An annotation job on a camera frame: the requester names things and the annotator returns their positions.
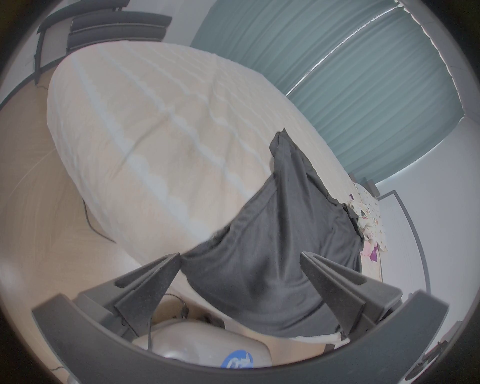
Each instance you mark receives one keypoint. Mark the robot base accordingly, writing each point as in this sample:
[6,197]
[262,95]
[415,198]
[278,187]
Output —
[195,345]

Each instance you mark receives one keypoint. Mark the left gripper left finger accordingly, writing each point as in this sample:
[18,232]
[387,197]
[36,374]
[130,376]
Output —
[146,296]

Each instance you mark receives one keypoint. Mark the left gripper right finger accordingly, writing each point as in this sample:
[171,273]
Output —
[345,296]

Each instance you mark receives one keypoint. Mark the blue-green curtain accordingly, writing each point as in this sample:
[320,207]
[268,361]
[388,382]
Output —
[281,37]
[382,93]

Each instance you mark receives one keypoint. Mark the grey bedside table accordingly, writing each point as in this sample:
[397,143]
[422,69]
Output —
[365,184]

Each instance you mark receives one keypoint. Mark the pink garment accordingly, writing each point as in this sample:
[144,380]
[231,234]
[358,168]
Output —
[369,247]

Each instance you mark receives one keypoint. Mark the white printed garment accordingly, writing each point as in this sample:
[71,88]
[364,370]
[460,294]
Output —
[360,217]

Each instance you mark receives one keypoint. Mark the bed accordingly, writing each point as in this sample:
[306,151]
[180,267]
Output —
[150,131]

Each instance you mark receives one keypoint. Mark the white printed pillow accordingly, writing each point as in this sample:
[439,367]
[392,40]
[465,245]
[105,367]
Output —
[378,221]

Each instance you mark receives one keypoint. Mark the black T-shirt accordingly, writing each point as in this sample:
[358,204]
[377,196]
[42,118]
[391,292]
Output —
[270,243]

